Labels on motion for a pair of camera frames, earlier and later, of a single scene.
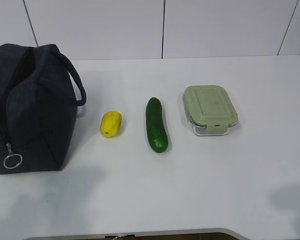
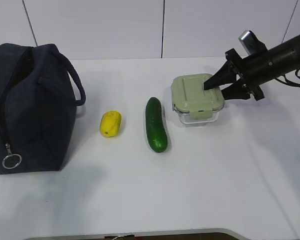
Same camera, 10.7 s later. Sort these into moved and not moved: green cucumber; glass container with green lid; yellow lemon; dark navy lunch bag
Moved: glass container with green lid
Not moved: dark navy lunch bag; yellow lemon; green cucumber
